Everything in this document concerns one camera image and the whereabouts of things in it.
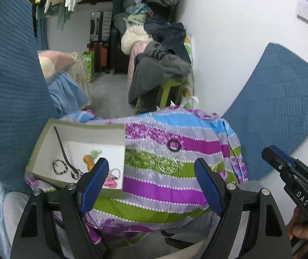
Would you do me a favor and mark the green plastic stool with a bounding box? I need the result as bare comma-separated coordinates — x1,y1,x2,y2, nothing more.
135,78,183,114

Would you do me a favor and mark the green paper bag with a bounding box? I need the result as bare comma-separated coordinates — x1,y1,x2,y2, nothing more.
82,52,95,84

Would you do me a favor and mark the left blue knitted knee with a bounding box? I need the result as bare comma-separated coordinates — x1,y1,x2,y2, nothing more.
0,0,58,194

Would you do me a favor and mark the dark navy garment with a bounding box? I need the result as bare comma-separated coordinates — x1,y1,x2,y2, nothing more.
143,16,191,64

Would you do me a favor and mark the orange wooden figure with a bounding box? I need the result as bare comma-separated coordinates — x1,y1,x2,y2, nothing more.
83,155,95,171

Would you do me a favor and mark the white wall switch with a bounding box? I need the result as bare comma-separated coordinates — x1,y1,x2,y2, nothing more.
296,1,308,24

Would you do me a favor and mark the pink hair clip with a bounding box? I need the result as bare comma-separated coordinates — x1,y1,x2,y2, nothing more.
104,168,121,188

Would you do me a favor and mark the blue knitted knee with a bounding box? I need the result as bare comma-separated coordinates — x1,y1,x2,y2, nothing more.
0,0,58,194
223,43,308,181

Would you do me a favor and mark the black beaded bracelet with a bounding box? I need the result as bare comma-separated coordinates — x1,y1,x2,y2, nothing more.
52,159,69,174

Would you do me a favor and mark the right hand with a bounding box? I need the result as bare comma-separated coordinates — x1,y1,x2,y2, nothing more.
287,207,308,240

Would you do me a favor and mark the black stick hair pin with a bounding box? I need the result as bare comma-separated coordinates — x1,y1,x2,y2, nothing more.
53,126,82,180

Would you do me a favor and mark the right blue knitted knee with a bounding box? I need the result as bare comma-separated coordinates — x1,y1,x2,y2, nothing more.
223,43,308,181

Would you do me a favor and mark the green white cardboard box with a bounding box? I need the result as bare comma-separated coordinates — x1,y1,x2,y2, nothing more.
27,119,126,199

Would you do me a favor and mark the cream fluffy garment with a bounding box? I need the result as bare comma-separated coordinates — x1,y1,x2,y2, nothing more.
120,25,153,55

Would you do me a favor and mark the pink beige pillow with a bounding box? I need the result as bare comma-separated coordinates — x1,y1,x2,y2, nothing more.
38,50,76,81

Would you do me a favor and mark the silver bangle ring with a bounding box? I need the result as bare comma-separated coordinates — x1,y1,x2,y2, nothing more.
153,154,180,174

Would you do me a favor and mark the colourful floral bed sheet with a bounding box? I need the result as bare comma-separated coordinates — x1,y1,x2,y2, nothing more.
25,106,248,248

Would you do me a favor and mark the black spiral hair tie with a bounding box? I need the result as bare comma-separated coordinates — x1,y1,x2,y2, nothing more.
166,137,183,152

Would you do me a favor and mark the green hair clip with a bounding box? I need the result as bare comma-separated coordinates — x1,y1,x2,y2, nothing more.
90,149,102,160

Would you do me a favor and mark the grey suitcase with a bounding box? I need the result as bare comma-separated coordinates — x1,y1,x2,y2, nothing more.
90,11,112,42

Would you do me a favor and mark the beige floral cloth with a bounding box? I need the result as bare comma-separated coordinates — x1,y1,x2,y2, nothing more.
67,52,92,109

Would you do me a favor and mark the light blue cloth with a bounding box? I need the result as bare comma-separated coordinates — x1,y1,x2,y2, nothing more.
47,71,89,117

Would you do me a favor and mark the red black suitcase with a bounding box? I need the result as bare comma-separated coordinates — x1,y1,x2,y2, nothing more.
88,41,108,73

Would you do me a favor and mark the grey fleece blanket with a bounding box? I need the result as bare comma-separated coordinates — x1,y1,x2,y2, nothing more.
128,41,192,104

